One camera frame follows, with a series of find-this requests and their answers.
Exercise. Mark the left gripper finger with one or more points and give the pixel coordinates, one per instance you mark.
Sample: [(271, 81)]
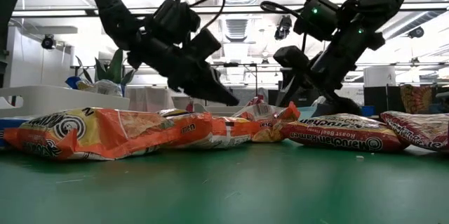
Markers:
[(207, 85)]

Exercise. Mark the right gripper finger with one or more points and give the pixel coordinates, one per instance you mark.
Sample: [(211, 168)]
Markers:
[(298, 87), (336, 106)]

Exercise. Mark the red Maruchan noodle pack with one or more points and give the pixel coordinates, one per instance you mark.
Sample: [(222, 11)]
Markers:
[(255, 100), (343, 136), (417, 129)]

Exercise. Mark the orange Maruchan noodle pack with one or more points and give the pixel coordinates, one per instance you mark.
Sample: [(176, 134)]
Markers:
[(210, 131), (266, 118), (105, 132)]

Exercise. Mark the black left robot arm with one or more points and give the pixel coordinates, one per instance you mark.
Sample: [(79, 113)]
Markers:
[(112, 13)]

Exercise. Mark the white plastic bin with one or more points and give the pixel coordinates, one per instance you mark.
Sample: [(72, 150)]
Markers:
[(219, 110), (52, 99)]

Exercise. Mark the blue storage box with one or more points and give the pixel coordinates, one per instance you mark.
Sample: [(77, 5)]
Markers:
[(368, 110)]

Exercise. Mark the white column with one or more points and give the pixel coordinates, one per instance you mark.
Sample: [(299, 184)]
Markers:
[(379, 76)]

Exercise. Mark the snake plant in white pot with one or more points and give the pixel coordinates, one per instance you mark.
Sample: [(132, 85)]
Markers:
[(114, 71)]

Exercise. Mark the black cabinet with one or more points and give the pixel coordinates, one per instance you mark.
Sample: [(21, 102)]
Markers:
[(382, 99)]

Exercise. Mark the small white noodle crumb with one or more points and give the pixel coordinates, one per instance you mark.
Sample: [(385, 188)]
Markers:
[(360, 157)]

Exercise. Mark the orange patterned tapestry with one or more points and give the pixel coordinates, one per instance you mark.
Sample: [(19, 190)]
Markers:
[(417, 99)]

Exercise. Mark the black overhead beam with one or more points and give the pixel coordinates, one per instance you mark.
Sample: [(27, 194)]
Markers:
[(52, 12)]

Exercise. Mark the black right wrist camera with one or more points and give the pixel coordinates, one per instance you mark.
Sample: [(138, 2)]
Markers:
[(291, 57)]

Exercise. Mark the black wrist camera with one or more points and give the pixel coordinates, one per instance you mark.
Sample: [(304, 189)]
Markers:
[(291, 57), (207, 45)]

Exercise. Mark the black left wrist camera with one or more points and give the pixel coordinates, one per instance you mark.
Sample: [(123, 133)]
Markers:
[(207, 45)]

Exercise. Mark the black metal frame table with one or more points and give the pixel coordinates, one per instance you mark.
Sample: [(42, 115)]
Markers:
[(256, 78)]

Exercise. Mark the black ceiling camera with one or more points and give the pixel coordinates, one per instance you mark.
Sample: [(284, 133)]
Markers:
[(416, 32), (282, 27), (48, 41)]

